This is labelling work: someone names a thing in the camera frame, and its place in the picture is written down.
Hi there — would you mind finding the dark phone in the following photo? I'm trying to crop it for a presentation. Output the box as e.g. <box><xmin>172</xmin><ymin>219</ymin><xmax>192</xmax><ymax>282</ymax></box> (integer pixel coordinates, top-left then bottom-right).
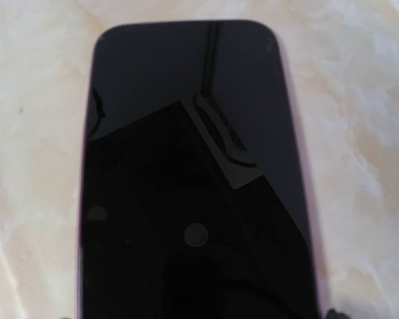
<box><xmin>77</xmin><ymin>20</ymin><xmax>321</xmax><ymax>318</ymax></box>

